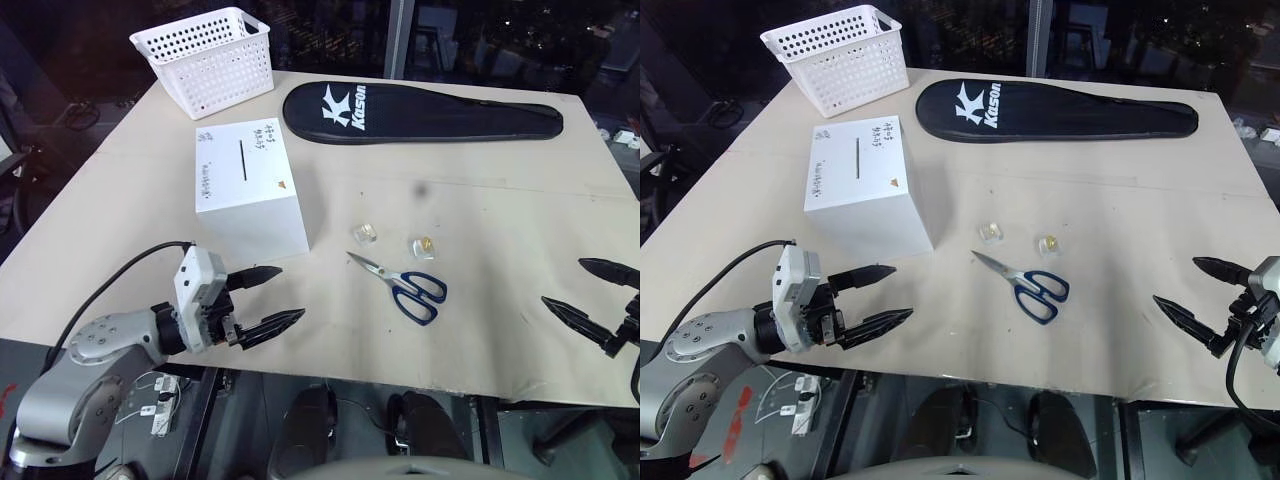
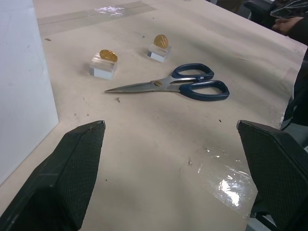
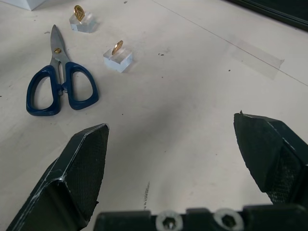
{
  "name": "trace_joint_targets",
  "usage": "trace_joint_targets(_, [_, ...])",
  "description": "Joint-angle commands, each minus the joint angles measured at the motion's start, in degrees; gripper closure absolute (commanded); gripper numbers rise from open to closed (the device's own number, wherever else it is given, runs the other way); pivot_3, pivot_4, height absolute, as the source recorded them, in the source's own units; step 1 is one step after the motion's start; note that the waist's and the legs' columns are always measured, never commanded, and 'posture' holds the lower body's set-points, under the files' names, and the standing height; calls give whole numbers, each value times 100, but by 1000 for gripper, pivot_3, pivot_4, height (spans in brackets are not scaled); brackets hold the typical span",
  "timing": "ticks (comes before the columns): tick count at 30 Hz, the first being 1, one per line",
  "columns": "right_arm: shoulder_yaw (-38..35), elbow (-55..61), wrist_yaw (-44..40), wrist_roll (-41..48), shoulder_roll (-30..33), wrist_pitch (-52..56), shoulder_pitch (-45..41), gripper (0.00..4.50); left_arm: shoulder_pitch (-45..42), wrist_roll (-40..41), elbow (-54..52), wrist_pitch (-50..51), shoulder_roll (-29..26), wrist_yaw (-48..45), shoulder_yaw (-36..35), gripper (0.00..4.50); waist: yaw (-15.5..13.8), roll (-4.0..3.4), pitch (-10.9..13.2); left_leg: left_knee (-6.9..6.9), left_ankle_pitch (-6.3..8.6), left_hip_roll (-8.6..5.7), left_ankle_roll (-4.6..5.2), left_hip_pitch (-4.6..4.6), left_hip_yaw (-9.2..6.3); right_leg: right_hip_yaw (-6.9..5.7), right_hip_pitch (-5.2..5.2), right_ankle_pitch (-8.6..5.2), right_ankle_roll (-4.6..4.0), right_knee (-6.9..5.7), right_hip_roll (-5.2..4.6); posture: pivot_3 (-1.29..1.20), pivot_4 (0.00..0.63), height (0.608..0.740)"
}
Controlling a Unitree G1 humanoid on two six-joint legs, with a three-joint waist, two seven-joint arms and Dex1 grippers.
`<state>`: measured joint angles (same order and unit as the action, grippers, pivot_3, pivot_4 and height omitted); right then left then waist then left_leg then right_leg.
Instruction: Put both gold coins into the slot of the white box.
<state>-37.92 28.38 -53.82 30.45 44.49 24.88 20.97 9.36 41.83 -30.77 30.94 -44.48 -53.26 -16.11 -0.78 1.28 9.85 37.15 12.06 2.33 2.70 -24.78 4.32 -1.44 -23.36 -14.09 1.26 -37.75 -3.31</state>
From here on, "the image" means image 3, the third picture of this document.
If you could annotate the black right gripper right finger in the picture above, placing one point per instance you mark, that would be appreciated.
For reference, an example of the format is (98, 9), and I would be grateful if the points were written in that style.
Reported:
(262, 149)

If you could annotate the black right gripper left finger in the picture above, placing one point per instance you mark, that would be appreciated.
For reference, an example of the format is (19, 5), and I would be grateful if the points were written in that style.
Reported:
(79, 173)

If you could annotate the clear tape strip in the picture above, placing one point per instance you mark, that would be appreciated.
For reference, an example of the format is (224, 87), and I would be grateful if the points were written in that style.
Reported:
(260, 59)

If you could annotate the clear acrylic coin stand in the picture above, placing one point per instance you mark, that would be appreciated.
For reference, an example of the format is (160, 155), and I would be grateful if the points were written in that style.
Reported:
(119, 62)
(84, 25)

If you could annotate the gold coin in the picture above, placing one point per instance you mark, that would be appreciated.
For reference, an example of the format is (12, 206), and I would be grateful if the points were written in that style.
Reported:
(118, 47)
(79, 12)

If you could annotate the white paper sheet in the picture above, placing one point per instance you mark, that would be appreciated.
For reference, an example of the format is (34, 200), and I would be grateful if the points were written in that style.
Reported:
(21, 3)

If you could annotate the dark metal frame rail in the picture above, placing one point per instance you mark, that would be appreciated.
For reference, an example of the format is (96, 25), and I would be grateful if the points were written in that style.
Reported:
(279, 10)

